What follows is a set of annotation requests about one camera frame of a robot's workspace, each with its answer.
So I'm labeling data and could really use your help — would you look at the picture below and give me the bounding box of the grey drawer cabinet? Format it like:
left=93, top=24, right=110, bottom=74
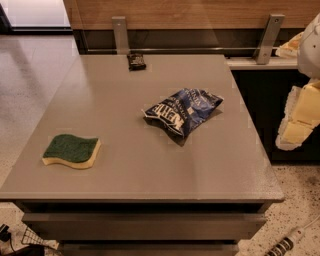
left=0, top=55, right=284, bottom=256

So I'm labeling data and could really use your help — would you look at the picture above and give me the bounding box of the white power strip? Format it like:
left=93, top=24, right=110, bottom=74
left=264, top=215, right=320, bottom=256

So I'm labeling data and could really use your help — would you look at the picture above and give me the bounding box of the black cable plug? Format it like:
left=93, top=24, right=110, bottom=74
left=0, top=224, right=14, bottom=251

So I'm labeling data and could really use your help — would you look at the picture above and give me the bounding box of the green and yellow sponge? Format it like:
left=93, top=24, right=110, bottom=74
left=42, top=134, right=101, bottom=169

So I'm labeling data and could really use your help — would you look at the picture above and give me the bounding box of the right metal bracket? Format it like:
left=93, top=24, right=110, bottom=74
left=253, top=14, right=285, bottom=65

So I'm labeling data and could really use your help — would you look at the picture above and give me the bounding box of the black rxbar chocolate wrapper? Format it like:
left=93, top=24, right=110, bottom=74
left=127, top=54, right=146, bottom=71

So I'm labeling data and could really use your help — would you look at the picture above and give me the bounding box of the blue chip bag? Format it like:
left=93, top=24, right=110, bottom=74
left=144, top=88, right=223, bottom=138

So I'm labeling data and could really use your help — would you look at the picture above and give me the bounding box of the black wire basket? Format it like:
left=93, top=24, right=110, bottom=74
left=21, top=227, right=48, bottom=246

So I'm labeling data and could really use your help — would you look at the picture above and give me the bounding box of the metal bracket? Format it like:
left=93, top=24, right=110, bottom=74
left=112, top=16, right=130, bottom=55
left=253, top=14, right=285, bottom=65

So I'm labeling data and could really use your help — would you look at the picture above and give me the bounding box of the left metal bracket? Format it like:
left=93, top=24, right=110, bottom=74
left=112, top=16, right=130, bottom=55

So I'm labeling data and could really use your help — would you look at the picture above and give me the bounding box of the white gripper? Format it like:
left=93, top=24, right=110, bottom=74
left=275, top=13, right=320, bottom=151

